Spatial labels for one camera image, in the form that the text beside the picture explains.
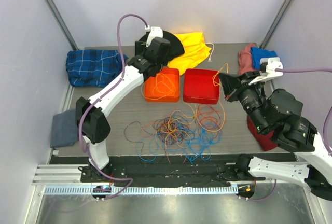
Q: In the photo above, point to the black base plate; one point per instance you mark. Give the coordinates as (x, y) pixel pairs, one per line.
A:
(163, 171)

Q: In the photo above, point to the black cloth hat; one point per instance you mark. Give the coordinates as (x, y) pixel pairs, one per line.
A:
(177, 48)

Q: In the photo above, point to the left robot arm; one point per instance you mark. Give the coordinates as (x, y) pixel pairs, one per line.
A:
(92, 113)

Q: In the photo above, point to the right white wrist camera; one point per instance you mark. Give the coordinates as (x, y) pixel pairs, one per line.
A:
(269, 70)

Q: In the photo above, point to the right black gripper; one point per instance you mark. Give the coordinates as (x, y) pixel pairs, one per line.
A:
(232, 84)

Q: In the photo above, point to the white cable duct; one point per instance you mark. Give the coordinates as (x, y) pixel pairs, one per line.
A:
(101, 190)

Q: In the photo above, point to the pink cloth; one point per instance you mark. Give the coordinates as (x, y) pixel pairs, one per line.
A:
(245, 60)

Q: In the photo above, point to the yellow cloth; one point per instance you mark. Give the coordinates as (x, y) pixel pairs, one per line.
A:
(195, 52)

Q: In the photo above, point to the red plastic box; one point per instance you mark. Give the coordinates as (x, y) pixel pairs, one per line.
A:
(201, 86)

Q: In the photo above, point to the blue plaid cloth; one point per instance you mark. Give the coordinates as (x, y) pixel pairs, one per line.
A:
(93, 67)

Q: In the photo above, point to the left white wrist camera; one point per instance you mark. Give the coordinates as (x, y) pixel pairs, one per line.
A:
(152, 32)

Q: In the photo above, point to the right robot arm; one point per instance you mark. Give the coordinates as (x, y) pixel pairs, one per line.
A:
(280, 114)

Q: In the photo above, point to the orange plastic box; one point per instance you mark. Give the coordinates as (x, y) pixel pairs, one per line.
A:
(164, 87)

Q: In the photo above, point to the dark red cloth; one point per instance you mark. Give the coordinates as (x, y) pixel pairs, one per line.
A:
(264, 141)

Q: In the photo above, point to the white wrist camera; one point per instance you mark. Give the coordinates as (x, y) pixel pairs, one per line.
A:
(269, 70)
(152, 32)

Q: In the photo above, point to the grey cloth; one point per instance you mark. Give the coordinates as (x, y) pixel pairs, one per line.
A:
(64, 130)

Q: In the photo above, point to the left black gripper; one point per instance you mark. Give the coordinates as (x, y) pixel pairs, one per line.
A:
(140, 48)

